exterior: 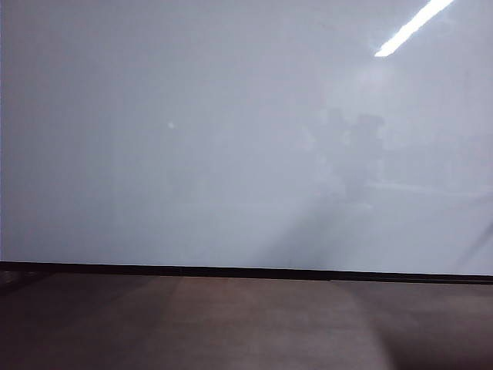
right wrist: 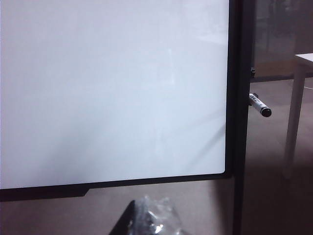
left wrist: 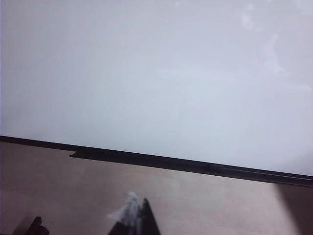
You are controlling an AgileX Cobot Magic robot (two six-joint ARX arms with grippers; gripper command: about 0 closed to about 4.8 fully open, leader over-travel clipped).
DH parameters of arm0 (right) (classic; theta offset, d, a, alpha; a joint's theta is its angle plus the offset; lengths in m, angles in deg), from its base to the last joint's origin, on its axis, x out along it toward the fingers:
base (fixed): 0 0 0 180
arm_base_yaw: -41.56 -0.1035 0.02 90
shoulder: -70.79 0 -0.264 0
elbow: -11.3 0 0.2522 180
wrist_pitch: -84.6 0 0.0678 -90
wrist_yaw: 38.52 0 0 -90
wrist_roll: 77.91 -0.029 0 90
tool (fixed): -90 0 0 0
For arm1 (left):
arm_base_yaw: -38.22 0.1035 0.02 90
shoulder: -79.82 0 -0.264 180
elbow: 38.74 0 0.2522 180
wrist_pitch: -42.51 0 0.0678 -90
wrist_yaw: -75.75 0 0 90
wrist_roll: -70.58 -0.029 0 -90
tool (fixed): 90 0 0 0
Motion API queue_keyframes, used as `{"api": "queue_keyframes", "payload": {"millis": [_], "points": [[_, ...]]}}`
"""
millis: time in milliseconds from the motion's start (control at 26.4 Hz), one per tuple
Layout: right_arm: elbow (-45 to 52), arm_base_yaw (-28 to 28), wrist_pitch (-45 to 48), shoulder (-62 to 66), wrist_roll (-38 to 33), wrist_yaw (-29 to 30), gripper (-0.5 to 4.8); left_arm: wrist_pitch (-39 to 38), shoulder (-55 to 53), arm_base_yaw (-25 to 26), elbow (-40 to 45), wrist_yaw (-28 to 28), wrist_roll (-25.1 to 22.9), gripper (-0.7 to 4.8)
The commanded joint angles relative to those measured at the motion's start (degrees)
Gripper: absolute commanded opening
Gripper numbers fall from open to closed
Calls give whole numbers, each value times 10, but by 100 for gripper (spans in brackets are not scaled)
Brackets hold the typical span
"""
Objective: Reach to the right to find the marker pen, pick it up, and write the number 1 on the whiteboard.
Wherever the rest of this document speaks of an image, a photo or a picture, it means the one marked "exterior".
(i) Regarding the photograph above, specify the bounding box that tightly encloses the white glossy whiteboard black frame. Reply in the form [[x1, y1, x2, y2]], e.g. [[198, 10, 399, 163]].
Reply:
[[0, 0, 493, 285]]

